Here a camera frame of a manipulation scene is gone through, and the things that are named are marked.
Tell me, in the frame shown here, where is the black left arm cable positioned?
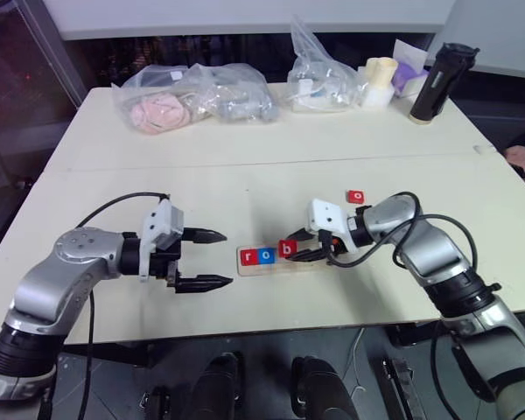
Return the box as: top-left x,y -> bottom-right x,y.
38,191 -> 172,420

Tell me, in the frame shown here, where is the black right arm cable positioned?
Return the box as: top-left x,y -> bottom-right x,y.
321,191 -> 480,420

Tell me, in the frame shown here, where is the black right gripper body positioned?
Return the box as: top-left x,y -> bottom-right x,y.
313,229 -> 350,266

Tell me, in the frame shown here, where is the clear bag with pink item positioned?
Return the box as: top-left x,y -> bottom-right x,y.
110,63 -> 214,136

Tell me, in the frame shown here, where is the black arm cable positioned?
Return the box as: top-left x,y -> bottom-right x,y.
38,191 -> 172,420
321,191 -> 480,420

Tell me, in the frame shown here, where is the cream white plastic part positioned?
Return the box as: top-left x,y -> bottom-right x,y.
359,56 -> 400,109

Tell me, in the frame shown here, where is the dark rounded shape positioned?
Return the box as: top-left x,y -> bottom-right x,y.
191,351 -> 241,420
290,355 -> 358,420

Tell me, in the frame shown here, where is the thin white cable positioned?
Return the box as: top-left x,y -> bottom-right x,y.
348,326 -> 368,397

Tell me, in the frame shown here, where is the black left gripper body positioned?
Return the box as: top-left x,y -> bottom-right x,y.
150,227 -> 192,293

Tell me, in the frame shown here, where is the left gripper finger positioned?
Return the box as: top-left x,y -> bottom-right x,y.
182,227 -> 228,246
176,273 -> 235,295

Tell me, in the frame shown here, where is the black drinking bottle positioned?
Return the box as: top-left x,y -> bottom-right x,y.
409,42 -> 481,125

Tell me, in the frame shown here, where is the clear bag with white parts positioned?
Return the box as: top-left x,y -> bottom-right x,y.
286,14 -> 365,115

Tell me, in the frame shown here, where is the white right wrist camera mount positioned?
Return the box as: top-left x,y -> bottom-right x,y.
305,198 -> 356,254

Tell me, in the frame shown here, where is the black ribbed bar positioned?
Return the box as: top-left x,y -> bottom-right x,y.
381,356 -> 417,420

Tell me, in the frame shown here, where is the clear bag with grey parts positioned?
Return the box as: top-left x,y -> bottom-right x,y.
187,62 -> 282,126

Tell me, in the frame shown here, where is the bystander bare hand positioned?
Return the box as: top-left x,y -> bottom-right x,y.
504,145 -> 525,167

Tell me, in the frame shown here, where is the wooden letter tray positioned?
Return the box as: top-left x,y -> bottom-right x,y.
236,244 -> 330,278

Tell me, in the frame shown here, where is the purple white tissue box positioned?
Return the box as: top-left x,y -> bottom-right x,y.
390,38 -> 432,99

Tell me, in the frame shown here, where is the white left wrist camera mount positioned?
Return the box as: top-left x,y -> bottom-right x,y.
138,199 -> 186,284

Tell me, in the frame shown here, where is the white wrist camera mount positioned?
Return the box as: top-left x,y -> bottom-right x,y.
138,199 -> 186,284
305,198 -> 356,254

